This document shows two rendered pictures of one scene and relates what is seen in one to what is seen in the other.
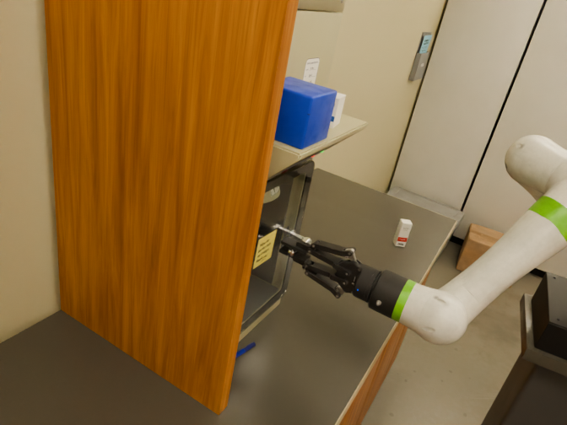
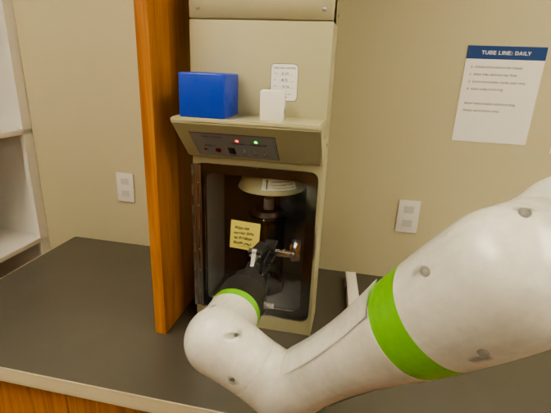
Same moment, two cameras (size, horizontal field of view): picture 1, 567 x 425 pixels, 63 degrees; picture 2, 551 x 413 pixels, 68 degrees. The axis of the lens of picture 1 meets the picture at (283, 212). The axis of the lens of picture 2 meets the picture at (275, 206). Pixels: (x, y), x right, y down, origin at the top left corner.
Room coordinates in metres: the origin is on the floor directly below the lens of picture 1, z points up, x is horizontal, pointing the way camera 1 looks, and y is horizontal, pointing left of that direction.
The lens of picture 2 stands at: (0.73, -0.91, 1.62)
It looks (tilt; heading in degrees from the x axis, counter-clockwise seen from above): 19 degrees down; 76
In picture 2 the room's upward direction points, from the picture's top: 2 degrees clockwise
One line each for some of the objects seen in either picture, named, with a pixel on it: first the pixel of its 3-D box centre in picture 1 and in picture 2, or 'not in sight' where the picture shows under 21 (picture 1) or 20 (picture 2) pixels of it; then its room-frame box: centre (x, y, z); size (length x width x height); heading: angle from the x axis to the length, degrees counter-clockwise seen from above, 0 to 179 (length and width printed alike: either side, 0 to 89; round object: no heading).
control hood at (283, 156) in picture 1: (308, 150); (249, 141); (0.89, -0.02, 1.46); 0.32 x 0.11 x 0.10; 155
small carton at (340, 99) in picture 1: (327, 108); (272, 105); (0.93, -0.05, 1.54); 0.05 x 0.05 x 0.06; 73
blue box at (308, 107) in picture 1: (295, 111); (209, 94); (0.81, 0.01, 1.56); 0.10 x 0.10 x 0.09; 65
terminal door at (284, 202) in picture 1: (267, 253); (252, 244); (0.91, 0.02, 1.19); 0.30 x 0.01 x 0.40; 154
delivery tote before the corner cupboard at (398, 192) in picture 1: (415, 223); not in sight; (3.40, -1.06, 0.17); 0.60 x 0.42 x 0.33; 63
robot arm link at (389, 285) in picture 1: (387, 292); (242, 302); (0.84, -0.25, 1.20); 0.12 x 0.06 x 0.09; 154
